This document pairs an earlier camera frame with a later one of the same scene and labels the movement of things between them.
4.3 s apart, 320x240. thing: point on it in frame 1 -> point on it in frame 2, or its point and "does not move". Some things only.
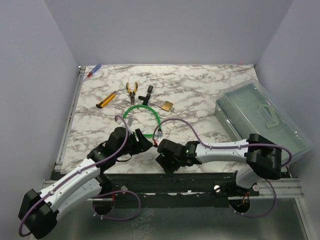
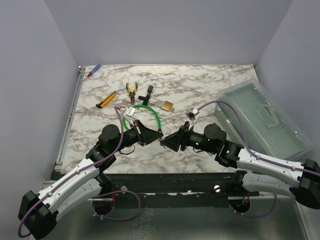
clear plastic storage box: x=250 y=109 does not move
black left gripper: x=142 y=145 -> x=145 y=135
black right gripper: x=162 y=160 -> x=173 y=141
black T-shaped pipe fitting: x=146 y=98 does not move
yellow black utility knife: x=106 y=100 does not move
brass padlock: x=167 y=105 does not move
